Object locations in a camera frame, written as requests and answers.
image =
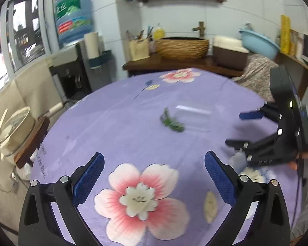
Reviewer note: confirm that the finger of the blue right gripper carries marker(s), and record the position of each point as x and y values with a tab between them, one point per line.
251	115

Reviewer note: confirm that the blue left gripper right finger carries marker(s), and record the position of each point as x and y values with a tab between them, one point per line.
222	176

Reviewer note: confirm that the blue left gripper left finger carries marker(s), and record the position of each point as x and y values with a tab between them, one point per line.
85	177

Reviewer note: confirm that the paisley patterned cloth cover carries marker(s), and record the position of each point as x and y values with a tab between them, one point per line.
256	76

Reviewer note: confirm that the clear plastic bottle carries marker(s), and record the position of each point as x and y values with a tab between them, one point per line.
192	117

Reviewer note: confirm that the brown box with white lid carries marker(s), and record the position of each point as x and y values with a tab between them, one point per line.
229	53

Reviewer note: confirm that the purple floral tablecloth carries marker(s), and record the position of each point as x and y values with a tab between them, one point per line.
122	121

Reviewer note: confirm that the light blue plastic basin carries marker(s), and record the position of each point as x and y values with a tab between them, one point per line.
259	44

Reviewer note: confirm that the green leafy scrap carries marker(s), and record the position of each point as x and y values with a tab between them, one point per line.
171	122

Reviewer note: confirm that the white electric cooking pot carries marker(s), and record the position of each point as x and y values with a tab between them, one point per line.
14	132

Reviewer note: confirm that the brass faucet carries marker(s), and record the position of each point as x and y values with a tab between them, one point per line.
201	29

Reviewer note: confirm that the woven wicker basin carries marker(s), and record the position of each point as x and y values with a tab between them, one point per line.
182	48

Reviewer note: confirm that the dark wooden counter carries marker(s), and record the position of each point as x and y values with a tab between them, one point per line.
156	63

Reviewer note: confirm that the black water dispenser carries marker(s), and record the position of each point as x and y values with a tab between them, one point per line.
68	66

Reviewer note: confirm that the yellow dish soap bottle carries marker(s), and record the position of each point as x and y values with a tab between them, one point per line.
159	33

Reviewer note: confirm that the beige utensil holder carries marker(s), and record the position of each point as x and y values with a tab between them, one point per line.
139	49

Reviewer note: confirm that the paper towel roll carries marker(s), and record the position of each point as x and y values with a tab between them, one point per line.
92	45

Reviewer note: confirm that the blue water jug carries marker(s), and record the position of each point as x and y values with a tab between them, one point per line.
73	19

